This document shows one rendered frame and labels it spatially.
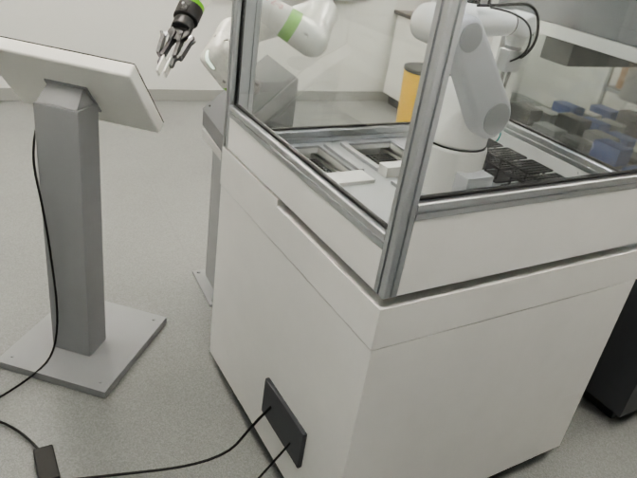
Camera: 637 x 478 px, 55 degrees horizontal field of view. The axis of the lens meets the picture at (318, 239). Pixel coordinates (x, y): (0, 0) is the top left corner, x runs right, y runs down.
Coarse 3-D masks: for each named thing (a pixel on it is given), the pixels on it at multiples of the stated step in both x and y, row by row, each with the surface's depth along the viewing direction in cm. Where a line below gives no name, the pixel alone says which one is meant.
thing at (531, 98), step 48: (480, 0) 111; (528, 0) 117; (576, 0) 123; (624, 0) 130; (480, 48) 117; (528, 48) 123; (576, 48) 130; (624, 48) 138; (480, 96) 123; (528, 96) 130; (576, 96) 138; (624, 96) 146; (480, 144) 130; (528, 144) 138; (576, 144) 146; (624, 144) 156; (432, 192) 130
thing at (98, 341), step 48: (48, 144) 199; (96, 144) 206; (48, 192) 207; (96, 192) 213; (96, 240) 221; (48, 288) 227; (96, 288) 229; (48, 336) 245; (96, 336) 238; (144, 336) 254; (96, 384) 226
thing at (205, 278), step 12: (204, 132) 266; (216, 156) 267; (216, 168) 269; (216, 180) 271; (216, 192) 272; (216, 204) 274; (216, 216) 276; (216, 228) 278; (216, 240) 280; (204, 276) 302; (204, 288) 292
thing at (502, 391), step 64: (256, 256) 194; (256, 320) 200; (320, 320) 162; (512, 320) 167; (576, 320) 186; (256, 384) 208; (320, 384) 167; (384, 384) 152; (448, 384) 167; (512, 384) 186; (576, 384) 209; (320, 448) 172; (384, 448) 167; (448, 448) 185; (512, 448) 208
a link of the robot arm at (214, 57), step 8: (216, 32) 244; (224, 32) 243; (216, 40) 240; (224, 40) 239; (208, 48) 239; (216, 48) 236; (224, 48) 237; (200, 56) 241; (208, 56) 237; (216, 56) 236; (224, 56) 237; (208, 64) 239; (216, 64) 238; (224, 64) 239; (216, 72) 241; (224, 72) 241; (216, 80) 245; (224, 80) 243; (224, 88) 248
